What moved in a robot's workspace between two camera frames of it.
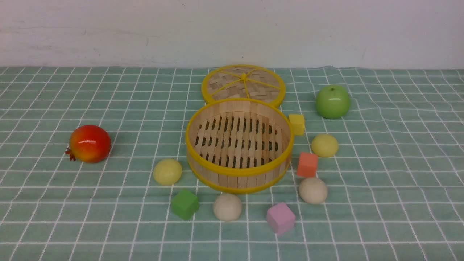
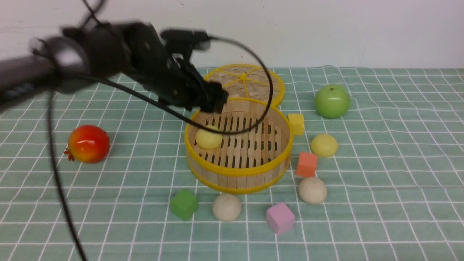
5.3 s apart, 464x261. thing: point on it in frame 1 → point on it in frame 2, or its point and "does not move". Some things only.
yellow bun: (324, 145) does not move
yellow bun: (168, 171) → (207, 140)
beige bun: (313, 190) does not move
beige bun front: (227, 207) does not move
